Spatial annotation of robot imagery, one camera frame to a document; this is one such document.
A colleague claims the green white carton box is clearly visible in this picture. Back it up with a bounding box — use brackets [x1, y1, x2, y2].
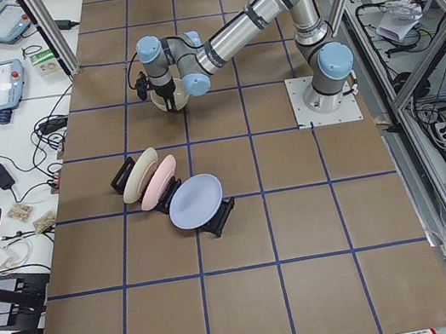
[29, 49, 60, 76]

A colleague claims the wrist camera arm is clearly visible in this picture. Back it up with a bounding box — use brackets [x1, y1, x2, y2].
[134, 72, 150, 101]

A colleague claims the black power adapter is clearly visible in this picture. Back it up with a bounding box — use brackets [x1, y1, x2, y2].
[38, 115, 68, 135]

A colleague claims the crumpled white paper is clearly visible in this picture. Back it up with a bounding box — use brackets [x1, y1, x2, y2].
[376, 0, 423, 43]

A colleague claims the black phone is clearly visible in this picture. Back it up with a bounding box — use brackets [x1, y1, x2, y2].
[0, 163, 15, 190]

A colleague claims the cream plate in rack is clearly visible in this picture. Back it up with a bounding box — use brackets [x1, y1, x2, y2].
[123, 147, 158, 204]

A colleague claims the black plate rack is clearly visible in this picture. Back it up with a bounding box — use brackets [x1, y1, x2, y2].
[110, 157, 235, 238]

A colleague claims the aluminium frame post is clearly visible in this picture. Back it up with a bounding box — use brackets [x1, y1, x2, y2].
[16, 0, 81, 77]

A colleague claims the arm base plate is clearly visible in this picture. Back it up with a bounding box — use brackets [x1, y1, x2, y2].
[284, 76, 363, 130]

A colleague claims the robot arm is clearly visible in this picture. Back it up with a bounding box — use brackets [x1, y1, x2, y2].
[133, 0, 354, 113]

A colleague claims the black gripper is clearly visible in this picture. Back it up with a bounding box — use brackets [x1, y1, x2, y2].
[153, 78, 177, 112]

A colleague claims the cream ceramic bowl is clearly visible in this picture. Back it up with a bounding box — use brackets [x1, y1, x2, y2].
[150, 78, 190, 112]

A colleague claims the pink plate in rack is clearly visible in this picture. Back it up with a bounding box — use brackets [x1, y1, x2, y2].
[141, 154, 176, 211]

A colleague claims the light blue plate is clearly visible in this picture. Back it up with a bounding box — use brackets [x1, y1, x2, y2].
[169, 173, 223, 230]

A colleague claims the teach pendant far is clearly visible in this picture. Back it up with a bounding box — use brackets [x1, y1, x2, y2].
[0, 3, 31, 44]

